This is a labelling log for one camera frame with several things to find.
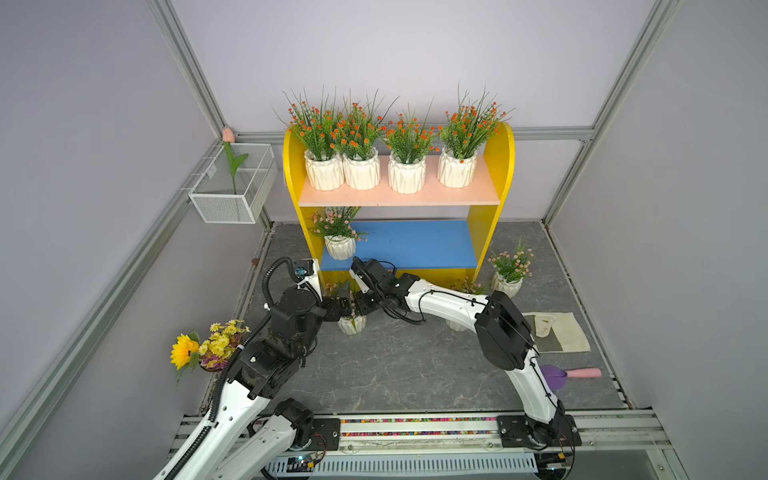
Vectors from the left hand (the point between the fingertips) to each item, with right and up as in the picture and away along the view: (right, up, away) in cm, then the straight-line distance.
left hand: (331, 285), depth 69 cm
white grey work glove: (+65, -17, +22) cm, 70 cm away
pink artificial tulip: (-34, +34, +20) cm, 52 cm away
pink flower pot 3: (+50, +2, +22) cm, 55 cm away
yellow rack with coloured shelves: (+30, +13, +30) cm, 44 cm away
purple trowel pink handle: (+60, -27, +13) cm, 67 cm away
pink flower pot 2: (+3, -13, +16) cm, 21 cm away
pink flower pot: (-2, +15, +13) cm, 21 cm away
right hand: (+3, -7, +21) cm, 22 cm away
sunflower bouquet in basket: (-24, -14, -6) cm, 29 cm away
